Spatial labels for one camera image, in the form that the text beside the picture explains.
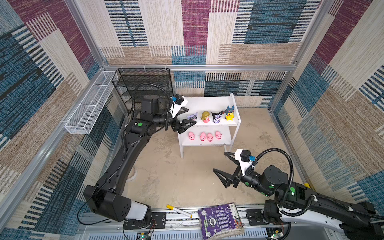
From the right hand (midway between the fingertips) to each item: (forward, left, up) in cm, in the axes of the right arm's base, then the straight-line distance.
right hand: (220, 164), depth 61 cm
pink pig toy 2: (+21, +5, -12) cm, 25 cm away
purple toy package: (-16, -1, -27) cm, 32 cm away
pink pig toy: (+22, +11, -11) cm, 28 cm away
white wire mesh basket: (+36, +77, -11) cm, 85 cm away
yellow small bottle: (+1, -54, -33) cm, 63 cm away
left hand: (+21, +11, +8) cm, 25 cm away
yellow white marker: (-11, +19, -29) cm, 36 cm away
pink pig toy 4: (+22, -3, -11) cm, 25 cm away
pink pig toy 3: (+21, +1, -12) cm, 24 cm away
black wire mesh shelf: (+61, +54, -1) cm, 81 cm away
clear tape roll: (+6, +47, -29) cm, 56 cm away
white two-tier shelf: (+28, -10, -14) cm, 33 cm away
